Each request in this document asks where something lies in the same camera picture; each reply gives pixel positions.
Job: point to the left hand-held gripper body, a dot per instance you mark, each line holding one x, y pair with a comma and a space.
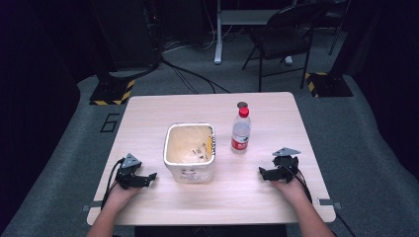
127, 171

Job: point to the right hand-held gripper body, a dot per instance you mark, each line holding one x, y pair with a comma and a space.
286, 164

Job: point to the white waste bin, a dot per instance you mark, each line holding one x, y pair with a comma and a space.
189, 154

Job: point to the clear red-capped plastic bottle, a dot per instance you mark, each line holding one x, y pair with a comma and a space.
240, 135

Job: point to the person's left hand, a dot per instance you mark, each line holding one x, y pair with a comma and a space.
120, 196

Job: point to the person's right hand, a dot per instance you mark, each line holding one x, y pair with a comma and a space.
291, 191

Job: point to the grey tape strip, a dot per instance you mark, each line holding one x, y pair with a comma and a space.
92, 206
329, 203

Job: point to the black floor tape mark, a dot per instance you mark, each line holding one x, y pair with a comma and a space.
110, 122

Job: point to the black striped stand base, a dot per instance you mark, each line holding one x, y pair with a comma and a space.
112, 92
327, 84

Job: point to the black folding chair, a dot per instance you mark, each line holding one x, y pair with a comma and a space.
283, 36

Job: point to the white desk frame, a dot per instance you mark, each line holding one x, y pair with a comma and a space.
227, 18

